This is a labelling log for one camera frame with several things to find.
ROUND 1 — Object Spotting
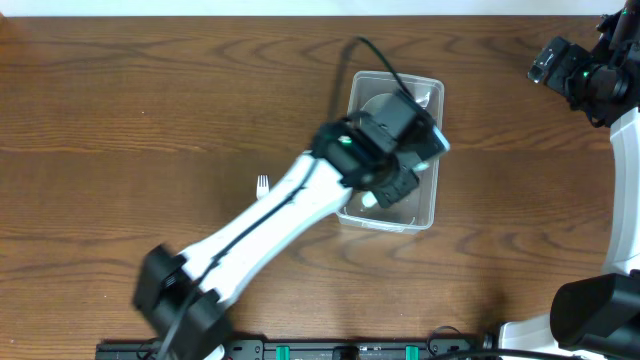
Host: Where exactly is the grey plastic bowl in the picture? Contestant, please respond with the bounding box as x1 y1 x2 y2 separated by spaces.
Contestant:
361 93 393 115

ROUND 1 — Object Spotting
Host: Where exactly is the white plastic cup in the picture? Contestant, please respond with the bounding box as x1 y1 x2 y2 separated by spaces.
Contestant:
361 192 378 209

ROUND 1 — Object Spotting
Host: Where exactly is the white plastic fork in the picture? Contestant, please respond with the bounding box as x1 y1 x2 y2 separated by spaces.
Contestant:
256 174 270 200

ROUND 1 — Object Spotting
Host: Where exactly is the mint green plastic spoon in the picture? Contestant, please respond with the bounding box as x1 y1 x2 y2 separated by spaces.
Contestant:
412 162 430 173

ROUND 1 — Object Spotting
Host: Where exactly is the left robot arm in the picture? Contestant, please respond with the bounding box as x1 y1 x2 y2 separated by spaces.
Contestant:
133 90 450 359

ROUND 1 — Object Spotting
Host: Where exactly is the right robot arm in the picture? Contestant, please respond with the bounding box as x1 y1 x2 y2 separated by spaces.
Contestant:
491 0 639 359

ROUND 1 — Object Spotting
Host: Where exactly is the clear plastic container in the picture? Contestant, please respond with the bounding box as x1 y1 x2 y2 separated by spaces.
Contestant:
336 71 445 234

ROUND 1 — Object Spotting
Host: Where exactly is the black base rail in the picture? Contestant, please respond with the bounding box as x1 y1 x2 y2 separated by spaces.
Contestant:
95 337 478 360

